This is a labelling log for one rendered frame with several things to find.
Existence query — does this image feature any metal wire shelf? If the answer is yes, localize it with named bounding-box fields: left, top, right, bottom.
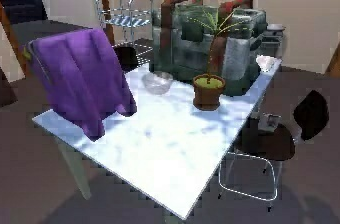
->
left=94, top=0, right=154, bottom=64

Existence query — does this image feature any grey side cart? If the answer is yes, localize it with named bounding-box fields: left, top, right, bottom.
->
left=259, top=23, right=286, bottom=58

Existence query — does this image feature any dark brown metal-legged chair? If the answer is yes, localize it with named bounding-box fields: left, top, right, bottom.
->
left=112, top=45, right=140, bottom=73
left=217, top=89, right=330, bottom=213

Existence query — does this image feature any brown wooden door frame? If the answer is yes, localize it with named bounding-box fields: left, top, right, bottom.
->
left=0, top=0, right=32, bottom=78

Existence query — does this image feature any white marble dining table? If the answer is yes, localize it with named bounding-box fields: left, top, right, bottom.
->
left=32, top=56, right=283, bottom=221

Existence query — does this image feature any purple cloth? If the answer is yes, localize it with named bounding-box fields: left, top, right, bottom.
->
left=22, top=27, right=138, bottom=142

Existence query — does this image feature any potted plant in brown pot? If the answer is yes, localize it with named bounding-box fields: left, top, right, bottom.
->
left=181, top=7, right=256, bottom=112

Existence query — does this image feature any small grey cup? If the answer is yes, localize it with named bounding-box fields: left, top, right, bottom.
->
left=258, top=113, right=282, bottom=132

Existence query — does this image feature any clear glass bowl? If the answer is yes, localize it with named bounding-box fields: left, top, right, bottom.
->
left=141, top=70, right=174, bottom=96

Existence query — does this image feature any grey-green stone block unit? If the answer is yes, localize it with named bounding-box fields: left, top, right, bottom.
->
left=149, top=2, right=268, bottom=97

